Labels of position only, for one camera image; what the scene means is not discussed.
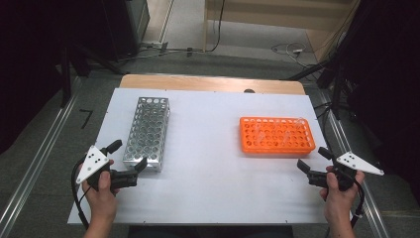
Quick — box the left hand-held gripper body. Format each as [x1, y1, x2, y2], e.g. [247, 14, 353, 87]
[75, 145, 140, 192]

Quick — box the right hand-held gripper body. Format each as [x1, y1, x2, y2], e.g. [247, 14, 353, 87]
[307, 151, 385, 192]

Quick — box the clear test tube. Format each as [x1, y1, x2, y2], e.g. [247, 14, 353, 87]
[291, 116, 308, 132]
[252, 125, 266, 142]

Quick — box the orange plastic test tube rack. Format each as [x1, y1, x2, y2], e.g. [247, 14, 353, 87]
[239, 116, 317, 156]

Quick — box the person's left hand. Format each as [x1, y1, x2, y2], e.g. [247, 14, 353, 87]
[81, 160, 122, 219]

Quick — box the person's right hand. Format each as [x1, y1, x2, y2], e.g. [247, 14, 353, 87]
[319, 165, 367, 216]

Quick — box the black metal stand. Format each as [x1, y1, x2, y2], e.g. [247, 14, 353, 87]
[59, 42, 129, 109]
[285, 49, 352, 121]

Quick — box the white table board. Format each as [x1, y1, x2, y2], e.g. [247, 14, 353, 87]
[67, 87, 355, 226]

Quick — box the black curtain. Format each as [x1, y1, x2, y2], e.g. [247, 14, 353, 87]
[341, 0, 420, 201]
[0, 0, 112, 155]

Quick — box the wooden table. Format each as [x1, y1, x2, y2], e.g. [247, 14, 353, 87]
[118, 73, 307, 96]

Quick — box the grey power strip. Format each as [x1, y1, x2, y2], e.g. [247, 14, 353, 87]
[140, 40, 169, 51]

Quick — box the dark cabinet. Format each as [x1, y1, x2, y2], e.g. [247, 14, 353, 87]
[100, 0, 151, 62]

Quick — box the right hand-held gripper black cable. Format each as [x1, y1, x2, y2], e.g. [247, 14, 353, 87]
[349, 179, 367, 230]

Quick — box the hand-held gripper black cable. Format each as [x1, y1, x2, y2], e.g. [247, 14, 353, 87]
[349, 179, 367, 230]
[70, 156, 92, 230]

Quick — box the left hand-held gripper black cable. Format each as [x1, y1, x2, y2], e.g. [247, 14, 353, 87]
[70, 156, 92, 230]

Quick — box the black floor cable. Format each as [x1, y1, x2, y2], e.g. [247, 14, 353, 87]
[313, 101, 333, 147]

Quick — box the aluminium floor rail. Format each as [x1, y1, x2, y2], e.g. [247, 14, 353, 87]
[0, 77, 82, 238]
[324, 95, 391, 238]

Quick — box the white floor cable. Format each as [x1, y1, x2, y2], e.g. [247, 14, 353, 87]
[270, 42, 318, 69]

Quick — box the grey floor cable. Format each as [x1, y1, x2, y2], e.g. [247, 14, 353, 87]
[118, 46, 204, 62]

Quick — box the black hanging cable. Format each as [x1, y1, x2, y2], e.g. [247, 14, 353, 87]
[206, 0, 228, 54]

